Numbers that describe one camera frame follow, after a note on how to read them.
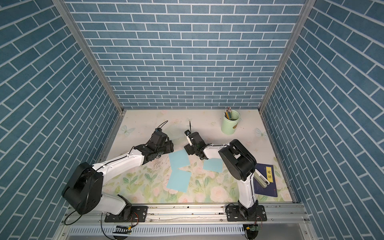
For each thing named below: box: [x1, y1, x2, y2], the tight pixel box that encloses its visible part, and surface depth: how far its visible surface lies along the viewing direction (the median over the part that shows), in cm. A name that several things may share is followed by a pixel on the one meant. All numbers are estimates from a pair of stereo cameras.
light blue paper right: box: [203, 158, 223, 173], surface depth 93 cm
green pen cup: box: [221, 109, 240, 136], surface depth 103 cm
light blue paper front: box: [166, 169, 192, 193], surface depth 86 cm
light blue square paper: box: [168, 149, 190, 171], surface depth 95 cm
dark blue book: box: [253, 163, 278, 198], surface depth 83 cm
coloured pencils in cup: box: [224, 106, 232, 120], surface depth 100 cm
